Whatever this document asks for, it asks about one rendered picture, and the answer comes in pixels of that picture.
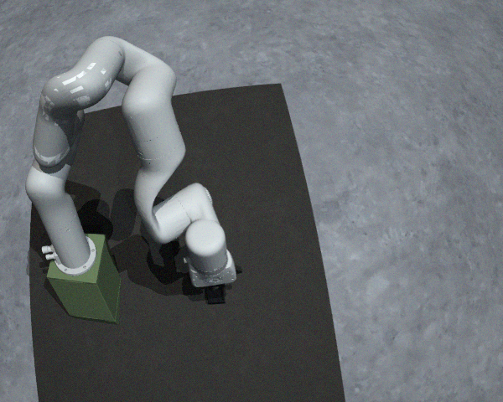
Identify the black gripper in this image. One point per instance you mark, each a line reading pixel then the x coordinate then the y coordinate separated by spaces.
pixel 226 276

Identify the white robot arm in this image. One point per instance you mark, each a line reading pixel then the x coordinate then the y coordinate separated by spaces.
pixel 152 126

